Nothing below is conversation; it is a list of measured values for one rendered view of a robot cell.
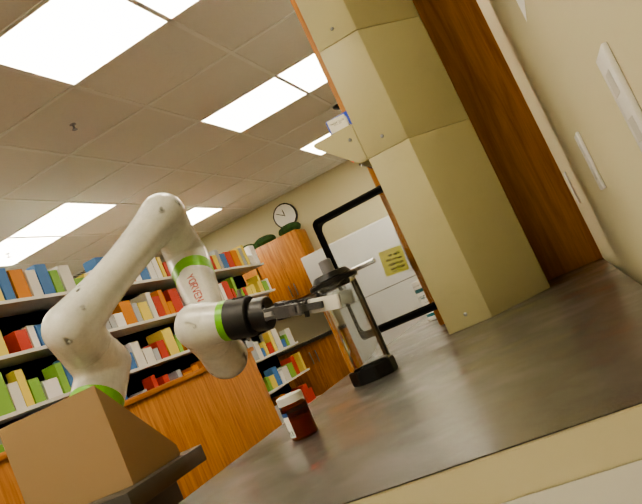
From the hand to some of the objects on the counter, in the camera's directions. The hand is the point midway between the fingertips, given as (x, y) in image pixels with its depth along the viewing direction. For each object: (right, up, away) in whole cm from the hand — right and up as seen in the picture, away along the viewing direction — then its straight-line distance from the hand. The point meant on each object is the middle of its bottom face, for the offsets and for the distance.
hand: (339, 299), depth 139 cm
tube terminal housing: (+43, -4, +29) cm, 52 cm away
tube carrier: (+7, -15, -2) cm, 17 cm away
